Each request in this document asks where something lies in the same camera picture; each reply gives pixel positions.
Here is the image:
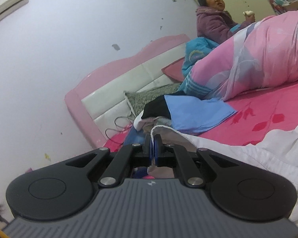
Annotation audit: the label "white shirt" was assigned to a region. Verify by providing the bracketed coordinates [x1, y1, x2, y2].
[151, 126, 298, 226]

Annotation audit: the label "pile of mixed clothes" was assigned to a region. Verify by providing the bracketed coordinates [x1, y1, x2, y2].
[133, 111, 174, 179]

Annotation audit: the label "pink floral bed blanket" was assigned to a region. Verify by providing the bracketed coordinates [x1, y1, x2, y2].
[106, 82, 298, 151]

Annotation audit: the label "blue jeans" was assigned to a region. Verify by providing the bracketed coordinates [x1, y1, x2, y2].
[123, 126, 146, 146]

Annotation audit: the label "pink white headboard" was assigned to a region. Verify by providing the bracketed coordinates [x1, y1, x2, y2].
[64, 35, 189, 148]

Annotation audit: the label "blue cloth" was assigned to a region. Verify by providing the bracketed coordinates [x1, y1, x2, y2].
[165, 95, 236, 135]

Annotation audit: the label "grey patterned pillow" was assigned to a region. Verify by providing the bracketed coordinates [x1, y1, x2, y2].
[124, 83, 180, 117]

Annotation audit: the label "black garment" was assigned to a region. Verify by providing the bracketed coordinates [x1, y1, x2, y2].
[141, 91, 186, 120]

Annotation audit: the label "pink grey rolled duvet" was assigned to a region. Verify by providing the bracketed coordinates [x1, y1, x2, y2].
[179, 10, 298, 101]

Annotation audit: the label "red pillow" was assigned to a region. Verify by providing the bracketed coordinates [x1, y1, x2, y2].
[161, 58, 184, 82]

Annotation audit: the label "teal blue blanket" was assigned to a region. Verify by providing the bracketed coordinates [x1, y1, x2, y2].
[181, 36, 219, 82]

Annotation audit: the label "person in purple jacket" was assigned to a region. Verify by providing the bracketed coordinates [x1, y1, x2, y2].
[196, 0, 255, 44]

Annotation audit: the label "cable on bed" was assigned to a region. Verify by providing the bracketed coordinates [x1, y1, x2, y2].
[104, 114, 137, 146]

